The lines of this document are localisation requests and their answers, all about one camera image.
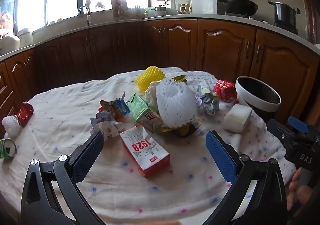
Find black wok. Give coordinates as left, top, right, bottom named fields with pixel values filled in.
left=201, top=0, right=258, bottom=17

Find crushed green can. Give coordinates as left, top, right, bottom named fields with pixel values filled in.
left=0, top=138, right=17, bottom=159

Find large white foam fruit net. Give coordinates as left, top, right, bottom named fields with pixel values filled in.
left=156, top=78, right=197, bottom=128

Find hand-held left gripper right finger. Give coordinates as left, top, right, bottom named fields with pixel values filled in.
left=205, top=130, right=288, bottom=225

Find white foam block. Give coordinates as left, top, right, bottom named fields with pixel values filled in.
left=223, top=103, right=252, bottom=133

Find flattened gold packet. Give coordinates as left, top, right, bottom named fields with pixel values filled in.
left=160, top=117, right=203, bottom=139

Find white countertop appliance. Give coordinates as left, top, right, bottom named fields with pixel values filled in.
left=17, top=28, right=34, bottom=49

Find small crumpled red wrapper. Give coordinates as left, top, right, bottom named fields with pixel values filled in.
left=15, top=102, right=34, bottom=127

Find chrome kitchen faucet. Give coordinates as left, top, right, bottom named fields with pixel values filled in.
left=78, top=6, right=92, bottom=26

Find crumpled blue white wrapper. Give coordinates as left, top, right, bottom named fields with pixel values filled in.
left=90, top=111, right=113, bottom=129

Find white dotted tablecloth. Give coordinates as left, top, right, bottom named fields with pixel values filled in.
left=0, top=66, right=298, bottom=225

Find yellow foam fruit net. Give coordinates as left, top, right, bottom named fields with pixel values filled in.
left=134, top=66, right=166, bottom=93

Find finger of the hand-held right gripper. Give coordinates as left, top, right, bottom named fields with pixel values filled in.
left=266, top=118, right=299, bottom=146
left=287, top=116, right=320, bottom=141

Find gas stove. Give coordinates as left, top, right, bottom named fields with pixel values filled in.
left=224, top=11, right=299, bottom=36

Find lidded glass pot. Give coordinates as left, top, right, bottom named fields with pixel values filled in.
left=154, top=5, right=167, bottom=17

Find wooden base cabinets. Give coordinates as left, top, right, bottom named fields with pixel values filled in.
left=0, top=19, right=320, bottom=130

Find white rice cooker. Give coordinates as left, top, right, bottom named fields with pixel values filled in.
left=0, top=35, right=20, bottom=56

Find crumpled cream plastic bag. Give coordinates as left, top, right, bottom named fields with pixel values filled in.
left=144, top=81, right=161, bottom=113

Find grey kitchen countertop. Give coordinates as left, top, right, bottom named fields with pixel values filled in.
left=0, top=14, right=320, bottom=64

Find large crumpled red wrapper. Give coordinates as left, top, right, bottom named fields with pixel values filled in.
left=213, top=79, right=239, bottom=104

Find crumpled white green wrapper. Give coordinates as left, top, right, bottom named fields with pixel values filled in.
left=196, top=85, right=220, bottom=115

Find colourful snack wrapper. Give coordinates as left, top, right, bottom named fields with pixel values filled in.
left=98, top=92, right=131, bottom=122

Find small white foam fruit net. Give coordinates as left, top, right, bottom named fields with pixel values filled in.
left=1, top=115, right=21, bottom=138

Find black cooking pot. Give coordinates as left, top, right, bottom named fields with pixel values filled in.
left=268, top=0, right=301, bottom=30

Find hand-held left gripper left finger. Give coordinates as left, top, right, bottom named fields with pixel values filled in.
left=20, top=131, right=105, bottom=225

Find wooden cutting board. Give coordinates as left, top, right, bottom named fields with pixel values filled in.
left=111, top=0, right=128, bottom=19

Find red and white milk carton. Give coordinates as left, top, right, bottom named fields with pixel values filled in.
left=119, top=126, right=171, bottom=178

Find black bin with white rim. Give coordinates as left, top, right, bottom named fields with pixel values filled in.
left=235, top=76, right=282, bottom=131

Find blue wall poster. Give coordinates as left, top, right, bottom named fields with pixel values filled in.
left=0, top=0, right=16, bottom=39

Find person's right hand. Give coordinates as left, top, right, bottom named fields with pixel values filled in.
left=286, top=167, right=314, bottom=213

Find gold and black packet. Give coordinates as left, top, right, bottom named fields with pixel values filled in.
left=172, top=75, right=188, bottom=84

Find condiment bottles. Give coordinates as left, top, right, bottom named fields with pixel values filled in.
left=178, top=3, right=192, bottom=14

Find green and white drink carton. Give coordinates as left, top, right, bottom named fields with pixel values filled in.
left=126, top=93, right=164, bottom=133

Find white printed paper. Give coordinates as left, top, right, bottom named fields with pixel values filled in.
left=93, top=120, right=127, bottom=142

